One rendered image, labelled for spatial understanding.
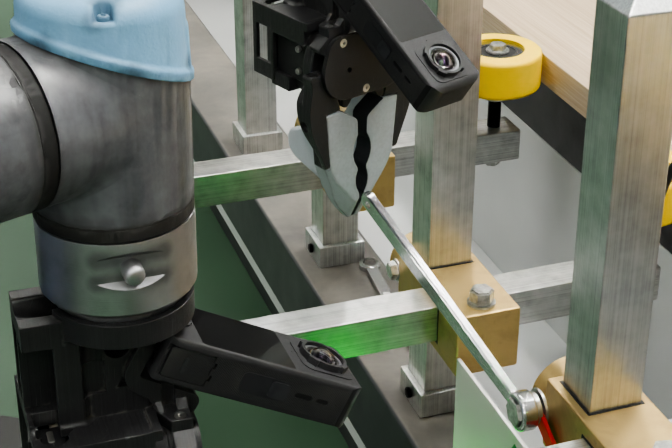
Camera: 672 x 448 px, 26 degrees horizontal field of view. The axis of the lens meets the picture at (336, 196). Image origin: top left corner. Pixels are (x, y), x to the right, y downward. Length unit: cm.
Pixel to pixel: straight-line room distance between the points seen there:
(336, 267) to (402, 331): 30
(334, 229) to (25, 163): 77
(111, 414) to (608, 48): 32
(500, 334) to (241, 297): 164
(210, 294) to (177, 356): 199
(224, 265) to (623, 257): 198
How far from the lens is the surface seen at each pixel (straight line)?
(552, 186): 139
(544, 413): 93
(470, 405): 105
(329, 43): 95
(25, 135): 60
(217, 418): 237
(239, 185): 126
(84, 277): 66
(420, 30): 94
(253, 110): 157
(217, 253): 282
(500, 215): 151
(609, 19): 79
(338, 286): 134
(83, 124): 61
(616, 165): 81
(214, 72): 180
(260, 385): 72
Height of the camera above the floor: 138
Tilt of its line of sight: 27 degrees down
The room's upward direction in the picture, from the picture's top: straight up
